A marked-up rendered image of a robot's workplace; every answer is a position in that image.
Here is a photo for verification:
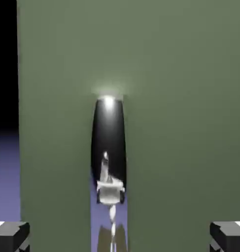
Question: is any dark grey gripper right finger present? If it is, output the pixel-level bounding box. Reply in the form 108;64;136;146
209;220;240;252

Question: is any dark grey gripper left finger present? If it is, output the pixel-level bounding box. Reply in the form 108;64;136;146
0;220;31;252

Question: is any green cabinet door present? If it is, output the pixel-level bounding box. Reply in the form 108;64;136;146
16;0;240;252

